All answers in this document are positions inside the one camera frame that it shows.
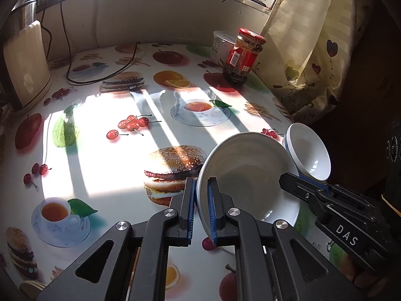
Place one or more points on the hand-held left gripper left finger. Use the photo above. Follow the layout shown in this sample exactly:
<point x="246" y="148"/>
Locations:
<point x="189" y="213"/>

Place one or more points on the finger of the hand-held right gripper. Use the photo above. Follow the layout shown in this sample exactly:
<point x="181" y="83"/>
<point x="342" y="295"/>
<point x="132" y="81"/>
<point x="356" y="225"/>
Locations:
<point x="297" y="186"/>
<point x="319" y="185"/>

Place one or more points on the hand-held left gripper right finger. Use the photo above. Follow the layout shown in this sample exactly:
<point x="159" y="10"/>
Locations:
<point x="213" y="213"/>

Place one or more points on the small white banded bowl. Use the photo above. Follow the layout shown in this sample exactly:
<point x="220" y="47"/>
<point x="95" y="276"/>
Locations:
<point x="308" y="150"/>

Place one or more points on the large white banded bowl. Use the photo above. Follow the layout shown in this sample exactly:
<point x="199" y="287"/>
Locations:
<point x="250" y="169"/>

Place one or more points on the person's right hand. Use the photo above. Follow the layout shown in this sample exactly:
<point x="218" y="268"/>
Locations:
<point x="368" y="279"/>

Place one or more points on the black appliance with knobs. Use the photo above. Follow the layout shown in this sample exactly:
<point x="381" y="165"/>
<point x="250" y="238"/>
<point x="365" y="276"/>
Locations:
<point x="393" y="150"/>

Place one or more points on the fruit printed table cover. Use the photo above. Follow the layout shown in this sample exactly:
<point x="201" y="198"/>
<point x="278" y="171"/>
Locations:
<point x="109" y="150"/>

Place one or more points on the glass jar with red label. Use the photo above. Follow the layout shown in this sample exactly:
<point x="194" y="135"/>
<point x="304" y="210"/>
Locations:
<point x="242" y="56"/>

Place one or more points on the cream heart printed curtain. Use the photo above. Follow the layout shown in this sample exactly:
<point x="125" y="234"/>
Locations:
<point x="307" y="37"/>

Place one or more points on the white plastic tub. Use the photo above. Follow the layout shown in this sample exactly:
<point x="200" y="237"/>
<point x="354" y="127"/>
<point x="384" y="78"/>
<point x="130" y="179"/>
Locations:
<point x="221" y="45"/>

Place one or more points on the cream electric kettle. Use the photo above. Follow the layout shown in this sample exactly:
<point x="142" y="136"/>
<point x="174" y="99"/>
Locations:
<point x="26" y="69"/>

